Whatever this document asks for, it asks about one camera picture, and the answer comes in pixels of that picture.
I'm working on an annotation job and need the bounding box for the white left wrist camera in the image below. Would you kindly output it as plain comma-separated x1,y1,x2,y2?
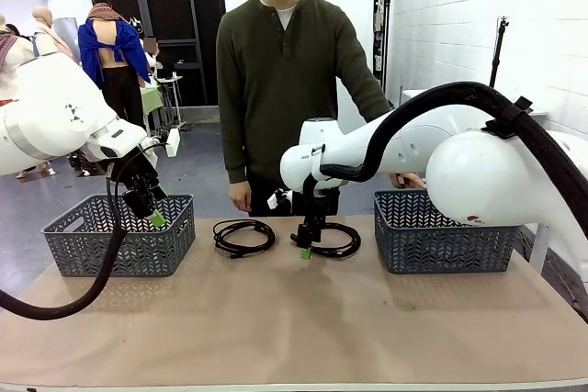
153,128,182,158

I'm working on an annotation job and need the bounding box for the seated background person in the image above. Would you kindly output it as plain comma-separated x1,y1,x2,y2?
142,36,163,75

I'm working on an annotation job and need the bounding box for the person's left forearm green sleeve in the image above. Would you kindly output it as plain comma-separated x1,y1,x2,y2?
352,68,397,126

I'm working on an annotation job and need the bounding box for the black braided right arm cable sleeve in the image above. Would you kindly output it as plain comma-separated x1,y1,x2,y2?
302,81,588,283

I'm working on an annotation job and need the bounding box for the person in green henley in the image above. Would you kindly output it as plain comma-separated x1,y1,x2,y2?
215,0,426,218

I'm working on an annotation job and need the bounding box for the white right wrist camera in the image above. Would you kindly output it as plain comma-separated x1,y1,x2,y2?
266,188,294,212

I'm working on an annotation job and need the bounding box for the black camera tripod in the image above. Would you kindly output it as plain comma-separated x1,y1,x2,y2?
489,16,512,90

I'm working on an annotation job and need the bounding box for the black braided arm cable sleeve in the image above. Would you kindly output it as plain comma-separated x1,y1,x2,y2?
302,81,588,283
0,141,163,322

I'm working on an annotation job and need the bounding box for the person's right hand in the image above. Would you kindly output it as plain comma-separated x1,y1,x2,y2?
228,179,254,215

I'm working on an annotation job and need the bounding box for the mannequin with pink scarf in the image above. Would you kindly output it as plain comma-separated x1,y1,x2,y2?
31,6,80,63

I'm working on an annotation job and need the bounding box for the person's right forearm green sleeve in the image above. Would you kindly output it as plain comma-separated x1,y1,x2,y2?
219,102,252,185

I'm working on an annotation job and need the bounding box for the black braided left arm cable sleeve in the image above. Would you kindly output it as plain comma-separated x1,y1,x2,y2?
0,141,163,322

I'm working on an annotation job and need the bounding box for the black power cable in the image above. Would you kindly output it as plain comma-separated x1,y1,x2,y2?
211,219,277,259
289,221,362,259

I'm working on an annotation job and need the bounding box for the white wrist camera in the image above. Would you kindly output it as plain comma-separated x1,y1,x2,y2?
153,128,182,158
266,188,294,212

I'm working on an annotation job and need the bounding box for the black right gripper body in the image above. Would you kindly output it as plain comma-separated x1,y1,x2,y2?
298,191,341,240

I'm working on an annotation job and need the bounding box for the person's left hand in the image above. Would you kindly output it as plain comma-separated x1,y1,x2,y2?
389,172,426,190

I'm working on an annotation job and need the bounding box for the grey plastic lattice basket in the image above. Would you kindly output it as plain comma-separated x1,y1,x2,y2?
372,188,521,275
40,193,197,279

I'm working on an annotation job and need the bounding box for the black mesh partition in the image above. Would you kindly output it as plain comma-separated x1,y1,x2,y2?
86,0,227,108

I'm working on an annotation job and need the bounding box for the mannequin in blue top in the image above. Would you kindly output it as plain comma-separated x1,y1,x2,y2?
76,0,153,136

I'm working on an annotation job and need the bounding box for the table with green cloth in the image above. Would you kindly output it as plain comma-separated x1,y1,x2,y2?
140,86,165,136

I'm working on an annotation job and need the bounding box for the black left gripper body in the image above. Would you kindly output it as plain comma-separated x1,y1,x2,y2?
112,155,160,219

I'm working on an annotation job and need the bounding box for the small white desk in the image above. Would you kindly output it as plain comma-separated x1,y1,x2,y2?
155,73,187,132

